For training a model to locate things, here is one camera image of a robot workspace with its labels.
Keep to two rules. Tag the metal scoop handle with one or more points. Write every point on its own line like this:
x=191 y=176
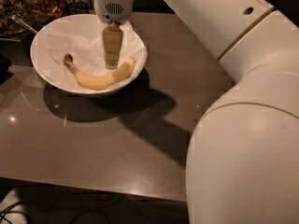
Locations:
x=22 y=23

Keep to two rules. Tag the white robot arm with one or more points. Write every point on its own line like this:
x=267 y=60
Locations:
x=242 y=165

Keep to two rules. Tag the white bowl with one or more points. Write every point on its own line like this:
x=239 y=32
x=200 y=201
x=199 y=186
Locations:
x=62 y=31

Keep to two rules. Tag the glass jar of snacks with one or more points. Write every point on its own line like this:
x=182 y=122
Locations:
x=28 y=11

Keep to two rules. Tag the yellow banana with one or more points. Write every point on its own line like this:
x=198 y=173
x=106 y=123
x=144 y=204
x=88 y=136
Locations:
x=102 y=82

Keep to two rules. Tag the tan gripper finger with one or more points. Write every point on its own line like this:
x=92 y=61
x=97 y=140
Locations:
x=112 y=41

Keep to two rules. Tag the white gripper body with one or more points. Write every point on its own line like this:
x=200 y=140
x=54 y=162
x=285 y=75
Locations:
x=112 y=7

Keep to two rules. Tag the white paper liner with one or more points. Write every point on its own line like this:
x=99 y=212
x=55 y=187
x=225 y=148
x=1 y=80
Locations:
x=84 y=53

